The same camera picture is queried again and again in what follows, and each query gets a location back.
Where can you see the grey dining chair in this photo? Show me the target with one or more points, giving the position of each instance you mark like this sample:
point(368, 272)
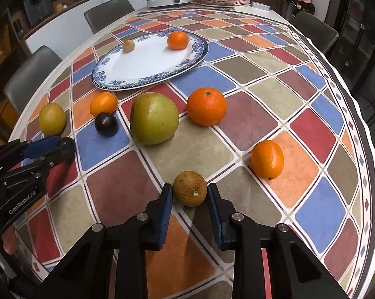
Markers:
point(108, 14)
point(30, 74)
point(315, 29)

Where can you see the person's left hand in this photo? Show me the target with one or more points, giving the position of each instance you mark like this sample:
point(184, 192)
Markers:
point(9, 239)

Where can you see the large green apple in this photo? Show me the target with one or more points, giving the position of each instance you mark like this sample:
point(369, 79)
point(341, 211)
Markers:
point(154, 118)

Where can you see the dark purple plum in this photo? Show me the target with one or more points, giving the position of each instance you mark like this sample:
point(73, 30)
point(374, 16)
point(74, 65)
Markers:
point(106, 125)

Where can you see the yellow-green round fruit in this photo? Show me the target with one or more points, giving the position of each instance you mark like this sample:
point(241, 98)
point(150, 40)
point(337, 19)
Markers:
point(52, 118)

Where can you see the small pink rectangular basket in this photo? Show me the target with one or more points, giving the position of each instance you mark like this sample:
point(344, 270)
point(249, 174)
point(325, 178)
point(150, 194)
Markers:
point(245, 0)

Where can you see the sliding glass door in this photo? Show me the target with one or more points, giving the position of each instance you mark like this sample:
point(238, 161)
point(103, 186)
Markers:
point(361, 53)

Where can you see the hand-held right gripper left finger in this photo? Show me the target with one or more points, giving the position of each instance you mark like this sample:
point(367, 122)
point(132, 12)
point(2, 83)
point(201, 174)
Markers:
point(165, 215)

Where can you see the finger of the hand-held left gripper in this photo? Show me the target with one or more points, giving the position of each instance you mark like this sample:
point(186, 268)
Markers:
point(41, 147)
point(66, 148)

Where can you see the small orange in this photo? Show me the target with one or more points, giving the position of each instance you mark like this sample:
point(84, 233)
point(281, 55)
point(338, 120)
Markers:
point(103, 102)

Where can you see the black countertop appliance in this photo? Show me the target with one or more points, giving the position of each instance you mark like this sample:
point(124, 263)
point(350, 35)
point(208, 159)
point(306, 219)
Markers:
point(38, 6)

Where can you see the white induction cooker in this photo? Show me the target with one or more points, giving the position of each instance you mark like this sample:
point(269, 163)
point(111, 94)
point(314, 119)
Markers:
point(168, 2)

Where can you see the dark plum left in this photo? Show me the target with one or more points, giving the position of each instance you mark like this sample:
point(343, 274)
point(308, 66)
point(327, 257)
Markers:
point(128, 45)

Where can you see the blue and white plate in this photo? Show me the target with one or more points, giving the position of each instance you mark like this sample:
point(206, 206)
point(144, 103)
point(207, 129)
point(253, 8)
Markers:
point(143, 65)

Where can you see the large round orange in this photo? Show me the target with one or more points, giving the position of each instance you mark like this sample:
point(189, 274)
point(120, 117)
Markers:
point(206, 107)

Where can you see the oval orange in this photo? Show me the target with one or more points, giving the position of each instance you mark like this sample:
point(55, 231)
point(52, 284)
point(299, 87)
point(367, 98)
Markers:
point(266, 159)

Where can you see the white base cabinet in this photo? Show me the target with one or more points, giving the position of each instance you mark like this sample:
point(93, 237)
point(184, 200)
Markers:
point(72, 21)

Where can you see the orange tangerine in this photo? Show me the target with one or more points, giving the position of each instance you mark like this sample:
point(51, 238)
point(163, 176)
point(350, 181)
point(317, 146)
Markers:
point(177, 40)

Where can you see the plush toy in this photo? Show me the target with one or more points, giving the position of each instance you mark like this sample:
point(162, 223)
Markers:
point(302, 2)

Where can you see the brown russet pear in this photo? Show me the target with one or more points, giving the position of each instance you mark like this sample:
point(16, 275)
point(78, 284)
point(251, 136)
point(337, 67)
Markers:
point(189, 187)

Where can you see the colourful checkered tablecloth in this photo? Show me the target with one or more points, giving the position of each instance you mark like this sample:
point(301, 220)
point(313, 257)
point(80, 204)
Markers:
point(259, 112)

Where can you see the flat grey box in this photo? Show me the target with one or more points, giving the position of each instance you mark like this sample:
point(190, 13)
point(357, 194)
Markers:
point(260, 5)

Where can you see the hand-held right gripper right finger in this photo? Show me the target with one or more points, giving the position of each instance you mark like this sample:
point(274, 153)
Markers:
point(216, 218)

